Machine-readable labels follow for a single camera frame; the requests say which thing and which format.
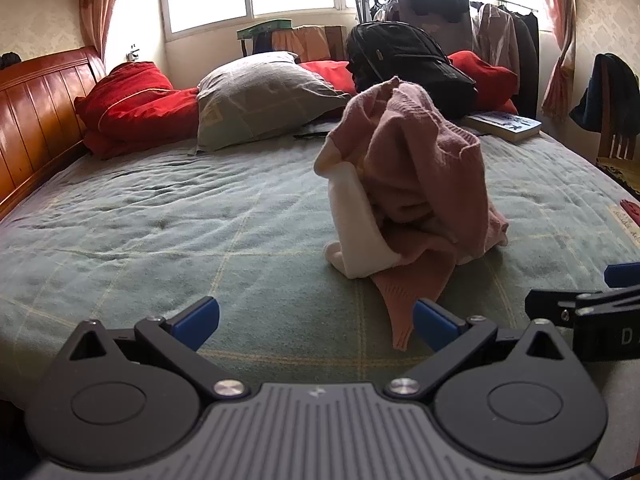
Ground orange cloth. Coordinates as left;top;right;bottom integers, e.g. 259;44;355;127
272;25;347;63

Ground orange patterned curtain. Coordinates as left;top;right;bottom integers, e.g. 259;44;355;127
79;0;126;61
532;0;578;121

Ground grey pillow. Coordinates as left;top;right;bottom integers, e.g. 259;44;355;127
189;51;357;156

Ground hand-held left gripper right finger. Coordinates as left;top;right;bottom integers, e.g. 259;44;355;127
384;298;577;404

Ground dark blue jacket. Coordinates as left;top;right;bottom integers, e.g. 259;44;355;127
569;52;640;133

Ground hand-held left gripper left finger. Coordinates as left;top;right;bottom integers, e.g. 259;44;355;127
56;296;251;404

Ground paperback book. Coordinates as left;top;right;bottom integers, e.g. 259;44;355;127
462;110;543;142

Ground flat grey pouch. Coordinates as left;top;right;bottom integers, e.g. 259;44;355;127
292;120;346;140

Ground red blanket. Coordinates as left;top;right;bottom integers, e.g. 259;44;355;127
299;50;519;114

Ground black backpack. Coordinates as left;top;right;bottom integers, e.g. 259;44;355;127
346;21;478;118

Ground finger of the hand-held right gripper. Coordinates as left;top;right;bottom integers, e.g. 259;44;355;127
525;288;601;331
604;261;640;289

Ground wooden headboard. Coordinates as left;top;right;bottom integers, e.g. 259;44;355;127
0;46;107;221

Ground pink and white sweater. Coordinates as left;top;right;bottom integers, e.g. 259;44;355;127
314;76;510;352

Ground green checked bedspread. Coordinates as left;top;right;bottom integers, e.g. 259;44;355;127
0;122;640;411

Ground beige shirt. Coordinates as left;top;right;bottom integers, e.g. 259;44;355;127
470;2;521;92

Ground black coat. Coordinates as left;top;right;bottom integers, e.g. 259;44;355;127
510;10;541;117

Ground wooden chair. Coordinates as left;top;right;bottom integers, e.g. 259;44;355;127
595;60;640;192

